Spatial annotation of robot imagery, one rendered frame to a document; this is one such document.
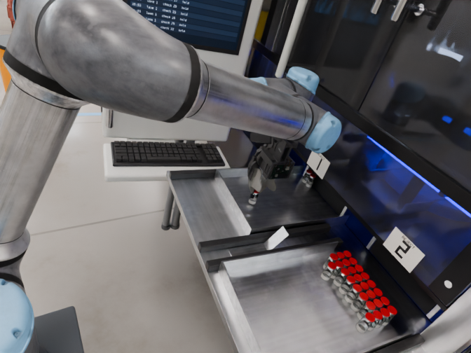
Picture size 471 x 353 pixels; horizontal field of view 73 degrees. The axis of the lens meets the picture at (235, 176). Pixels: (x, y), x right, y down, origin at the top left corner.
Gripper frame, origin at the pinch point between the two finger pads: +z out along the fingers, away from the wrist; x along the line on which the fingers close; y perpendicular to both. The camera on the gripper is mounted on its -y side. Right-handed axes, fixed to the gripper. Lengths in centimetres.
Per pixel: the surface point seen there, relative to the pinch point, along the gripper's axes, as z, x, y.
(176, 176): 4.7, -19.6, -12.7
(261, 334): 5.6, -15.6, 37.5
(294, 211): 5.0, 12.2, 6.0
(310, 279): 5.2, 2.7, 28.9
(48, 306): 95, -58, -37
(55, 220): 95, -55, -92
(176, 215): 64, 2, -56
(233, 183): 5.4, -2.0, -9.0
